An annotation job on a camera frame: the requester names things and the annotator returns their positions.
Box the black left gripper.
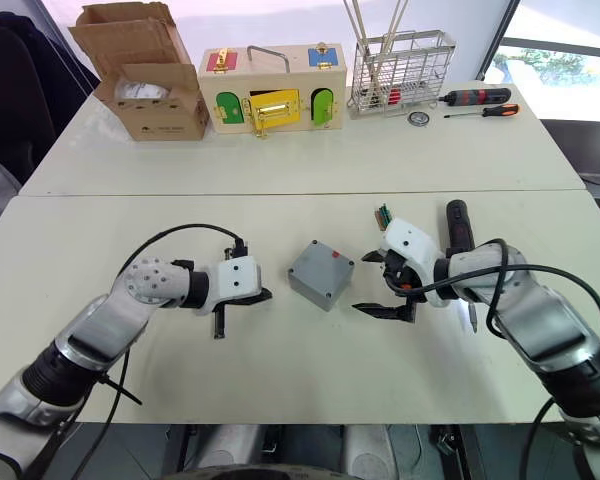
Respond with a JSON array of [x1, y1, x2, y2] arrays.
[[209, 288, 274, 341]]

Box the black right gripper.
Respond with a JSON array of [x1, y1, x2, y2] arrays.
[[350, 249, 429, 324]]

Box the grey plastic box lid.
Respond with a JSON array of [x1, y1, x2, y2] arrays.
[[287, 239, 356, 299]]

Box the grey plastic junction box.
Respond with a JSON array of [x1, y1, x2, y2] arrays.
[[287, 262, 356, 313]]

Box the brown cardboard box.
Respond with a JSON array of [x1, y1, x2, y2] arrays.
[[68, 3, 212, 143]]

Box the black red electric screwdriver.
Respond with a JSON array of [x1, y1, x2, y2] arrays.
[[439, 87, 513, 108]]

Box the orange black hand screwdriver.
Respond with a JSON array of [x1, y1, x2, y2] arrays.
[[443, 103, 522, 120]]

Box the wooden lock box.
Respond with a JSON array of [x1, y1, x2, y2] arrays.
[[197, 43, 349, 142]]

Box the green brown bit holder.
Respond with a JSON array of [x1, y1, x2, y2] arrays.
[[373, 202, 396, 233]]

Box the black zip tie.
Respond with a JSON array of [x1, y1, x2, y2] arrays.
[[96, 376, 144, 408]]

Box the green arched wooden door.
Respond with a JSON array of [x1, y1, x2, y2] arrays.
[[310, 88, 334, 125]]

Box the yellow wooden door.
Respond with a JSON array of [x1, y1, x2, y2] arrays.
[[249, 88, 302, 127]]

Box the blue wooden door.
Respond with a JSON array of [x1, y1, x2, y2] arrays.
[[307, 46, 342, 69]]

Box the white item in plastic bag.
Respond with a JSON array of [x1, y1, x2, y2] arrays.
[[113, 79, 172, 104]]

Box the red wooden door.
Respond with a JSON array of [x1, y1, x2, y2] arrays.
[[206, 51, 239, 72]]

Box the thin wooden stick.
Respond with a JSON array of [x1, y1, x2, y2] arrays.
[[348, 0, 381, 99], [379, 0, 410, 71], [342, 0, 376, 101], [374, 0, 402, 76]]

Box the dark jacket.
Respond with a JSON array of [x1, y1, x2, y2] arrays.
[[0, 12, 102, 187]]

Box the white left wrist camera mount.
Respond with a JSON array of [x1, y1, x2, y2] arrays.
[[196, 257, 264, 317]]

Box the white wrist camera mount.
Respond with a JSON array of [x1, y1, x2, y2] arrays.
[[383, 218, 452, 307], [196, 257, 264, 317]]

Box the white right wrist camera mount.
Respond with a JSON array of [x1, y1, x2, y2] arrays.
[[383, 218, 452, 307]]

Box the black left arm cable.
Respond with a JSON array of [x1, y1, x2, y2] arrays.
[[72, 223, 251, 480]]

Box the metal wire rack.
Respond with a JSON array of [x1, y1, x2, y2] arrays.
[[348, 29, 458, 122]]

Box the grey metal box handle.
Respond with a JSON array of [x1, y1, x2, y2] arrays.
[[246, 45, 291, 74]]

